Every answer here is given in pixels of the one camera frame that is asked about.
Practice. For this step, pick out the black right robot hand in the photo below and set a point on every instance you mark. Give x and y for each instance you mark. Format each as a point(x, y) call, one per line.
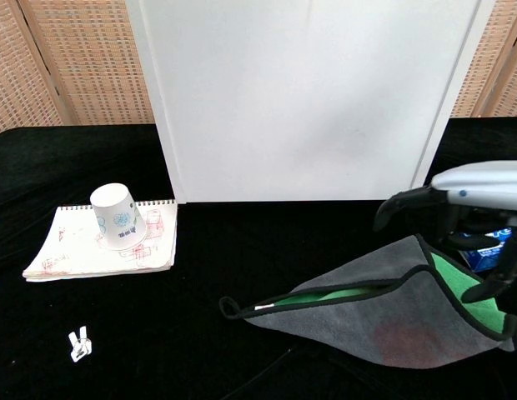
point(467, 187)

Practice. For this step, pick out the grey and green towel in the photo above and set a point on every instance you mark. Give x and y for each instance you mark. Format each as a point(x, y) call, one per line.
point(388, 308)

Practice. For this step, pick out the black tablecloth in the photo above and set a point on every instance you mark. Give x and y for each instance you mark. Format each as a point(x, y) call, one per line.
point(179, 312)

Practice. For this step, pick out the blue toothpaste box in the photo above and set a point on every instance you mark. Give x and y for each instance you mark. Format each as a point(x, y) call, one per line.
point(485, 254)

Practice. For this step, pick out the white board panel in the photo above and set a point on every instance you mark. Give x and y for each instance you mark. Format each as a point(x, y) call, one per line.
point(300, 100)

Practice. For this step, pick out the white paper cup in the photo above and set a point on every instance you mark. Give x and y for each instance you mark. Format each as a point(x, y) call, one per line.
point(116, 221)

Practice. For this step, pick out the white spiral notebook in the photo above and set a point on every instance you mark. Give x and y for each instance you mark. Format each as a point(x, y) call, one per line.
point(75, 254)

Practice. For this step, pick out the woven rattan folding screen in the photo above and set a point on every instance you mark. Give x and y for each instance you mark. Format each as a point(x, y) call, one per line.
point(75, 58)

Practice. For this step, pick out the white clothespin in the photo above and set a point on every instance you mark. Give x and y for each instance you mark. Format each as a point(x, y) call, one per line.
point(79, 345)

